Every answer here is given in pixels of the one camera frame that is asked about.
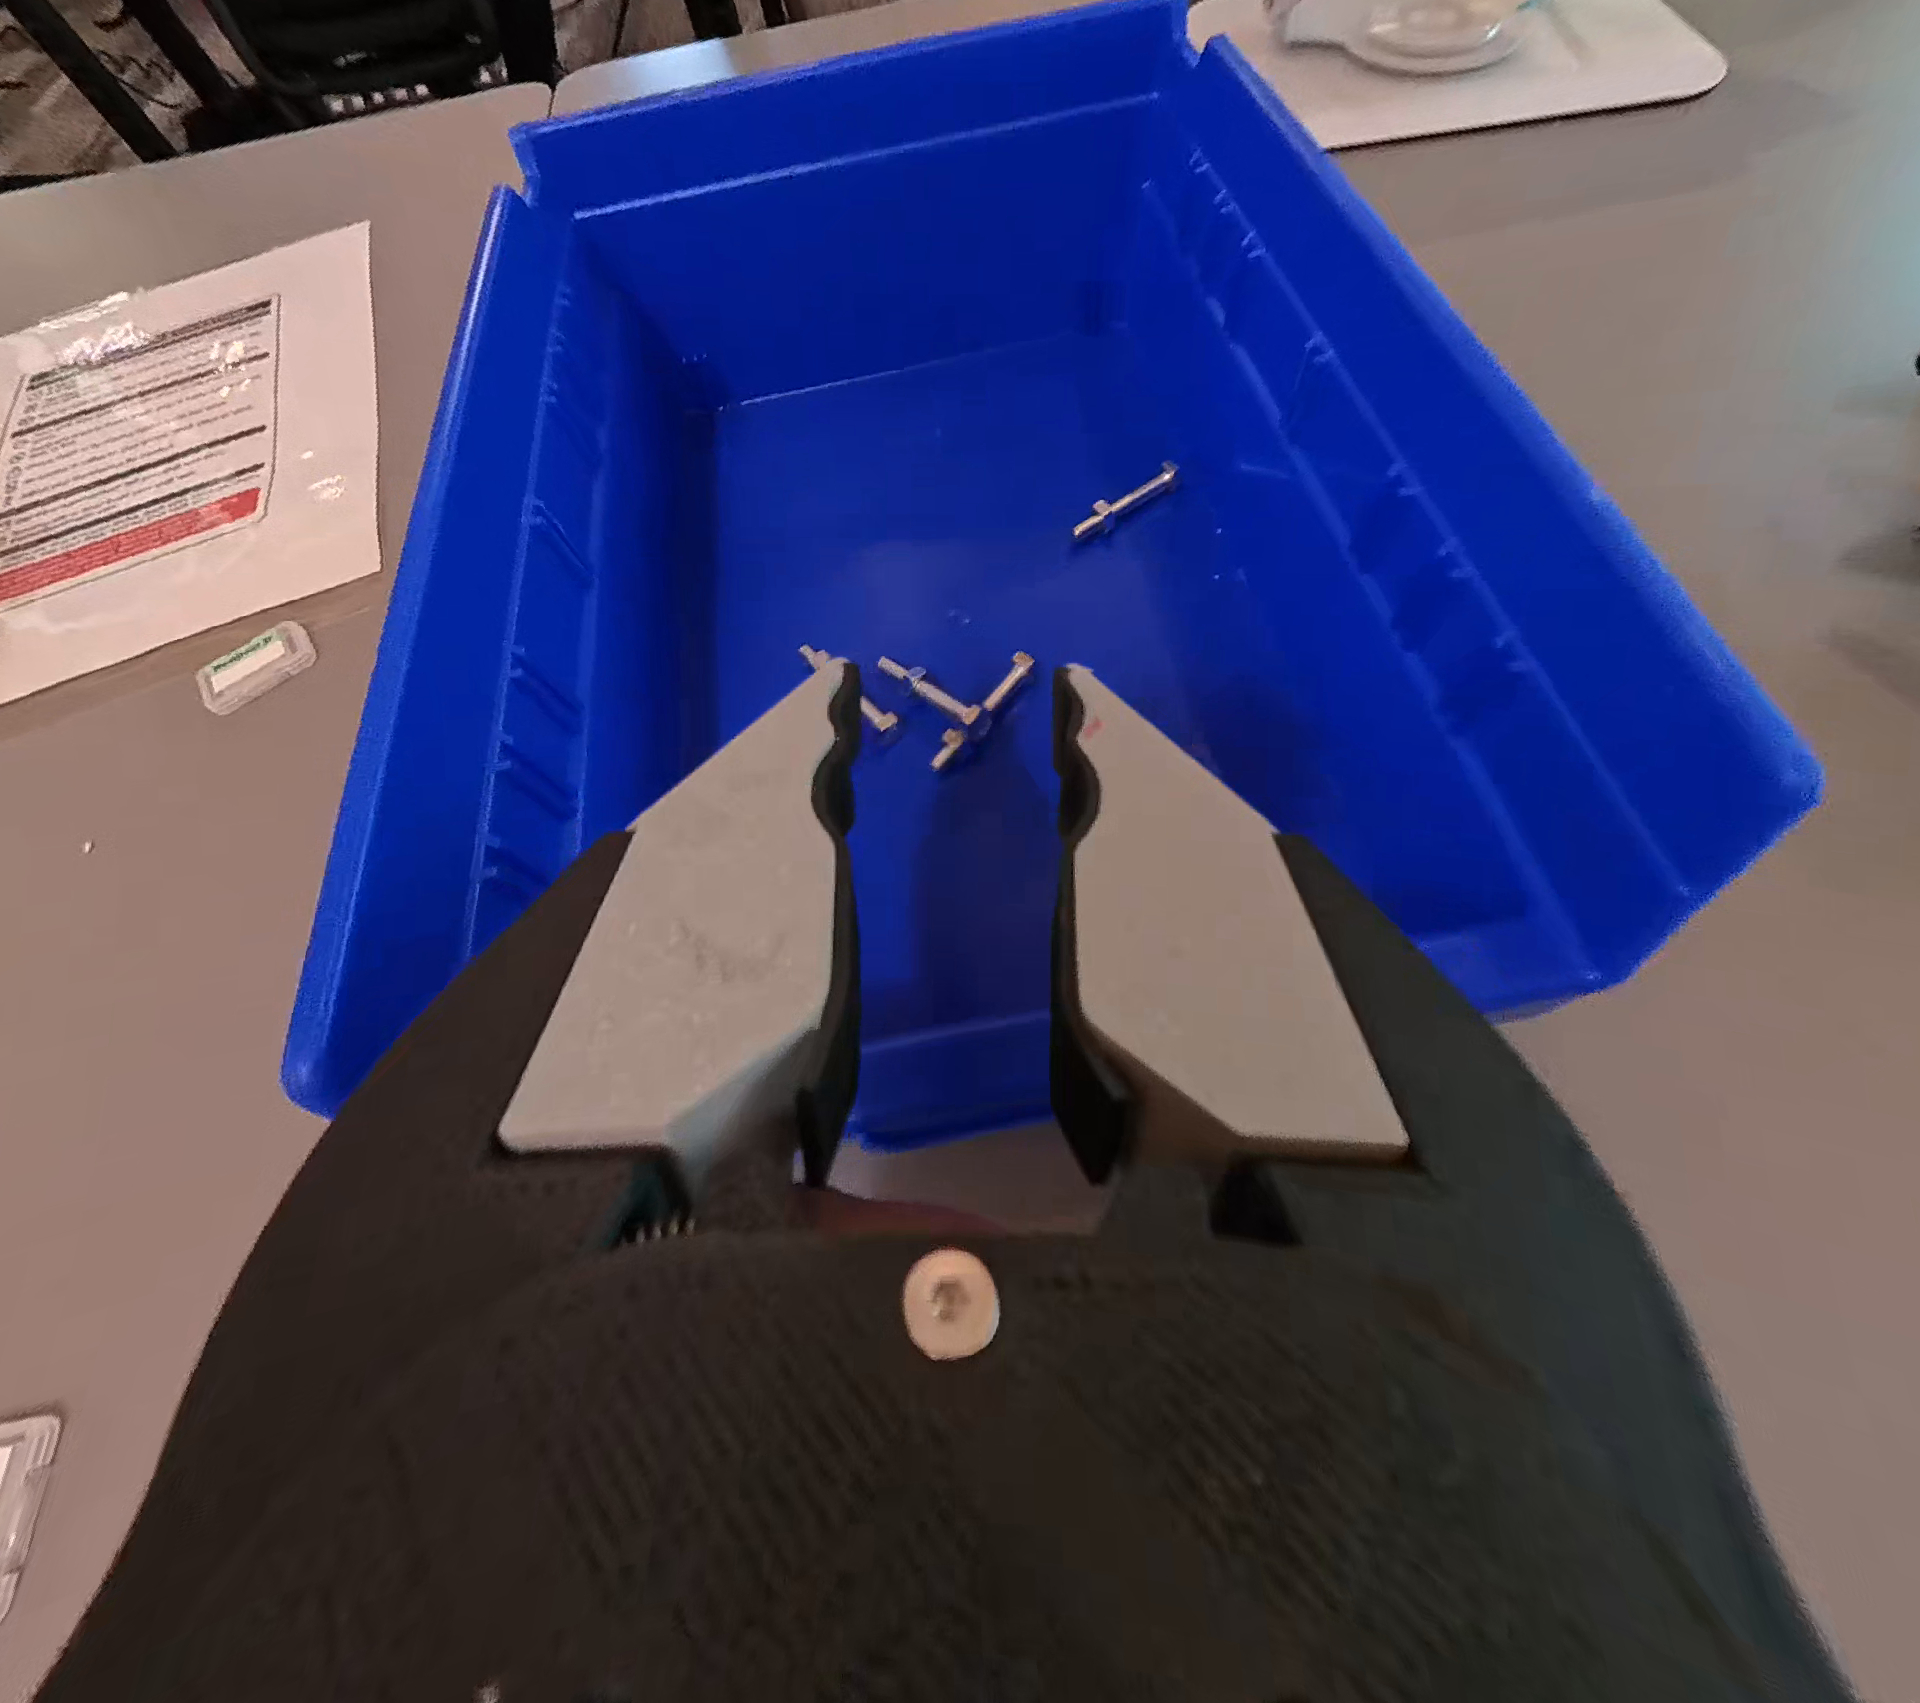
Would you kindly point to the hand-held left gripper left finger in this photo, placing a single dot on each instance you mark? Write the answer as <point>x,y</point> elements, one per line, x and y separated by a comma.
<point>704,954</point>

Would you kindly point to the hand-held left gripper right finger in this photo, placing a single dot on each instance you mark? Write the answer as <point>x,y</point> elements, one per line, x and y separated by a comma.
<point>1200,968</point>

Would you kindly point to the blue plastic bin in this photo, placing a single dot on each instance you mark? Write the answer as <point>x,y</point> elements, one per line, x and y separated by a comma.
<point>974,458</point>

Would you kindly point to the steel bolt with nut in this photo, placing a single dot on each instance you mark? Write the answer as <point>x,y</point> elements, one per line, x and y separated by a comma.
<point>1124,500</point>
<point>922,688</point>
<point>998,690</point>
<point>883,718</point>

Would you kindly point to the small clear packet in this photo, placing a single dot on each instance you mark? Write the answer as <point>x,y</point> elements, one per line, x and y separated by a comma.
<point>254,668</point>

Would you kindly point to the sleeved printed paper sheet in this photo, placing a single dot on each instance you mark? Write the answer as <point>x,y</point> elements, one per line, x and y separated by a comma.
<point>151,428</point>

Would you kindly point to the clear plastic packet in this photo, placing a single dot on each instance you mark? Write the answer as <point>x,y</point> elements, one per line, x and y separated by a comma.
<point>26,1508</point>

